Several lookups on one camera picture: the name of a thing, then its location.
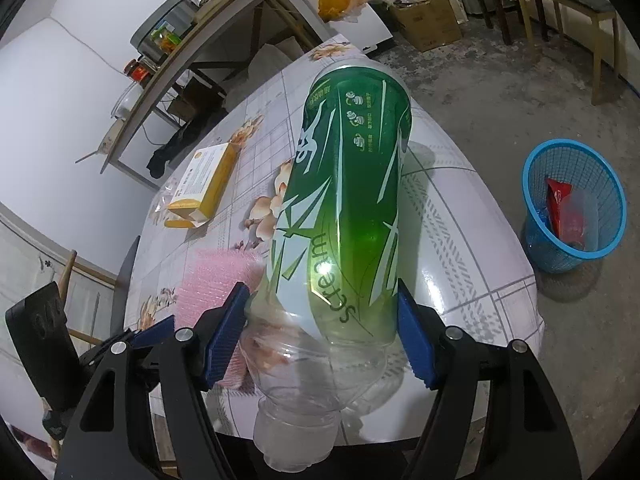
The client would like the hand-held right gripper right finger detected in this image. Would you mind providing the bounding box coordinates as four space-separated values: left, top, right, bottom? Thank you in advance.
396 279 583 480

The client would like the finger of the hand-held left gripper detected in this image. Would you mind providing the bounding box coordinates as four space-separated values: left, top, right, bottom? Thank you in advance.
129 314 177 350

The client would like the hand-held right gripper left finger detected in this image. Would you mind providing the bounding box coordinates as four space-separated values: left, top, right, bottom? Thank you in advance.
54 281 251 480

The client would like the blue mesh basket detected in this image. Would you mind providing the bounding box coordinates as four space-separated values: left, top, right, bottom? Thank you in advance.
522 138 627 275

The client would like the green label plastic bottle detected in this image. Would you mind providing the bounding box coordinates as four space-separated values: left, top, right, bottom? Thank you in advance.
239 56 413 472

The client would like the floral tablecloth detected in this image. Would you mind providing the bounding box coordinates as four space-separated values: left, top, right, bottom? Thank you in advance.
122 34 546 448

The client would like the yellow box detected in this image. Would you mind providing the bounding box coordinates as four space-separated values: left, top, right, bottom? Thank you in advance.
165 142 243 231

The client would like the black cloth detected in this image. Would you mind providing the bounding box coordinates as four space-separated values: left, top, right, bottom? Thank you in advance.
146 119 202 179

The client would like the small cardboard box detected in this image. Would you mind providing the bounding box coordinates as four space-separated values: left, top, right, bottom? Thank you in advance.
167 80 221 121

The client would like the clear plastic container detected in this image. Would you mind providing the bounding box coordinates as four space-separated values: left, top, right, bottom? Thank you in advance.
111 85 138 121

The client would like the wooden side table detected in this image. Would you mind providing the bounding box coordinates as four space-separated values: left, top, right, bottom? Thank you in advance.
75 0 336 191

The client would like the red lid jar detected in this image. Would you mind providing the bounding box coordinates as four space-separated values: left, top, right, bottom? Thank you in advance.
122 57 156 83

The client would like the white plastic bag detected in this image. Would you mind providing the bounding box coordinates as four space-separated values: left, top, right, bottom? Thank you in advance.
245 44 307 83

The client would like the pickle jar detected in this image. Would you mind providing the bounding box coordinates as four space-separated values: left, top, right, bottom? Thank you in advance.
150 22 181 53

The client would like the white chest freezer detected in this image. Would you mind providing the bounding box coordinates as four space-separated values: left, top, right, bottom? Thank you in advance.
345 2 393 56

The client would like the large cardboard box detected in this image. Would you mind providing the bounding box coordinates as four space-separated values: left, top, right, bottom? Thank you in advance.
390 0 463 53

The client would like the grey rice cooker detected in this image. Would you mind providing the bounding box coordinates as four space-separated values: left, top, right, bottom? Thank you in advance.
130 0 198 56

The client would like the wooden chair frame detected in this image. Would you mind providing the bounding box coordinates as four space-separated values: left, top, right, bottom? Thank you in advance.
50 249 103 348

